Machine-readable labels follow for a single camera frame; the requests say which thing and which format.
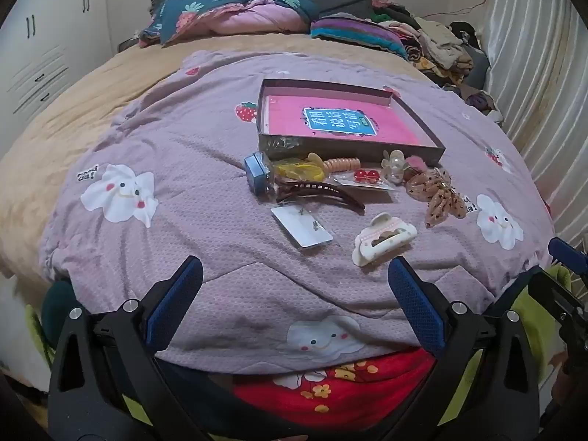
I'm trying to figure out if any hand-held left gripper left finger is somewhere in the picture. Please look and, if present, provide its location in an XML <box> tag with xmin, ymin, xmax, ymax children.
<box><xmin>48</xmin><ymin>255</ymin><xmax>212</xmax><ymax>441</ymax></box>

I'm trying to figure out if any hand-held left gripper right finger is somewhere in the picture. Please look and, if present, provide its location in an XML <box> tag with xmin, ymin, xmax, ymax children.
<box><xmin>381</xmin><ymin>256</ymin><xmax>540</xmax><ymax>441</ymax></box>

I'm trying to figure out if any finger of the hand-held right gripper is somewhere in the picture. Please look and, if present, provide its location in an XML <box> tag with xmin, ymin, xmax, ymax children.
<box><xmin>549</xmin><ymin>237</ymin><xmax>588</xmax><ymax>281</ymax></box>
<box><xmin>527</xmin><ymin>269</ymin><xmax>588</xmax><ymax>331</ymax></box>

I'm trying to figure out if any pearl claw hair clip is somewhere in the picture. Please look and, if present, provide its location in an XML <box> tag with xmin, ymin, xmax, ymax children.
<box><xmin>381</xmin><ymin>149</ymin><xmax>407</xmax><ymax>184</ymax></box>

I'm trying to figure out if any brown banana hair clip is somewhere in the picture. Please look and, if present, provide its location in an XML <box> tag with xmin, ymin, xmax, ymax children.
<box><xmin>276</xmin><ymin>181</ymin><xmax>366</xmax><ymax>212</ymax></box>

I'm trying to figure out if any brown cardboard box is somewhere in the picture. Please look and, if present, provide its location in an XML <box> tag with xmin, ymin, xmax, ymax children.
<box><xmin>256</xmin><ymin>78</ymin><xmax>446</xmax><ymax>167</ymax></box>

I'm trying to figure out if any white claw hair clip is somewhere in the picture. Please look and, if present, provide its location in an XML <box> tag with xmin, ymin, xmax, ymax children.
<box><xmin>352</xmin><ymin>212</ymin><xmax>419</xmax><ymax>268</ymax></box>

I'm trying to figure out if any red floral garment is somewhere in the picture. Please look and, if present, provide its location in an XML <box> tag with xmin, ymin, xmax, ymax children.
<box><xmin>232</xmin><ymin>347</ymin><xmax>437</xmax><ymax>428</ymax></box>

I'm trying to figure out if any polka dot bow hair clip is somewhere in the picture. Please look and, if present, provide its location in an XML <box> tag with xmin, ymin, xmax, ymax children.
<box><xmin>404</xmin><ymin>168</ymin><xmax>469</xmax><ymax>229</ymax></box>

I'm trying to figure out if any dark green cloth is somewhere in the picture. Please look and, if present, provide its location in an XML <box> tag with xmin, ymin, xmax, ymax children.
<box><xmin>25</xmin><ymin>280</ymin><xmax>83</xmax><ymax>368</ymax></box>

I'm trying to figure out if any white earring card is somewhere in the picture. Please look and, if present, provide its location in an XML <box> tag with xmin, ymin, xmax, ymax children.
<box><xmin>270</xmin><ymin>205</ymin><xmax>334</xmax><ymax>251</ymax></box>

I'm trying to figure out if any small blue tin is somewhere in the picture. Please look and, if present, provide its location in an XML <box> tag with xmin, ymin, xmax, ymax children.
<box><xmin>244</xmin><ymin>151</ymin><xmax>276</xmax><ymax>194</ymax></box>

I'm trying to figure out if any purple printed blanket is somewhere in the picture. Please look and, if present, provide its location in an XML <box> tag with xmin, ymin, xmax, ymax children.
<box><xmin>39</xmin><ymin>48</ymin><xmax>559</xmax><ymax>375</ymax></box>

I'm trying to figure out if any bag of clothes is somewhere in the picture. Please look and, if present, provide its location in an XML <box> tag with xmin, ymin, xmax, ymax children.
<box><xmin>464</xmin><ymin>87</ymin><xmax>506</xmax><ymax>125</ymax></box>

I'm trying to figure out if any white striped curtain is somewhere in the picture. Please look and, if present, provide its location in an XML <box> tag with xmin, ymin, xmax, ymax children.
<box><xmin>478</xmin><ymin>0</ymin><xmax>588</xmax><ymax>240</ymax></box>

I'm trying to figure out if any yellow hair clip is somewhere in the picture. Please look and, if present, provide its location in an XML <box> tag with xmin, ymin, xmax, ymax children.
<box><xmin>273</xmin><ymin>153</ymin><xmax>327</xmax><ymax>182</ymax></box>

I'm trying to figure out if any grey cushion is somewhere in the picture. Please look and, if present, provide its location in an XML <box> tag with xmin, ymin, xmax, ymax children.
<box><xmin>469</xmin><ymin>50</ymin><xmax>490</xmax><ymax>88</ymax></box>

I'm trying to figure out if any pink book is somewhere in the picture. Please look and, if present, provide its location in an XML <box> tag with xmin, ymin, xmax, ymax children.
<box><xmin>264</xmin><ymin>94</ymin><xmax>435</xmax><ymax>148</ymax></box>

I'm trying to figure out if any pile of clothes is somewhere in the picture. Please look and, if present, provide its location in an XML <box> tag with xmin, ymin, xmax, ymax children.
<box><xmin>372</xmin><ymin>0</ymin><xmax>488</xmax><ymax>88</ymax></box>

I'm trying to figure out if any white wardrobe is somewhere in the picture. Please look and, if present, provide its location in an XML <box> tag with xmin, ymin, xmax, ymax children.
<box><xmin>0</xmin><ymin>0</ymin><xmax>115</xmax><ymax>157</ymax></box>

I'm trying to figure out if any striped pillow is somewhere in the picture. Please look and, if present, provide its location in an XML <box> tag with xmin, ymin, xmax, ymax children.
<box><xmin>310</xmin><ymin>15</ymin><xmax>407</xmax><ymax>58</ymax></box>

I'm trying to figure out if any blue floral quilt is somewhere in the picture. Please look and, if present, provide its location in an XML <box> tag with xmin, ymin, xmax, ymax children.
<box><xmin>140</xmin><ymin>0</ymin><xmax>320</xmax><ymax>49</ymax></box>

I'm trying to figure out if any orange spiral hair tie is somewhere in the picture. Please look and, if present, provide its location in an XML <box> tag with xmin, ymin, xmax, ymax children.
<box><xmin>322</xmin><ymin>156</ymin><xmax>363</xmax><ymax>176</ymax></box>

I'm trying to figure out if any wall cable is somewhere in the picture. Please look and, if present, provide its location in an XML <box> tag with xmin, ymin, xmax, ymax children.
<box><xmin>443</xmin><ymin>0</ymin><xmax>488</xmax><ymax>17</ymax></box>

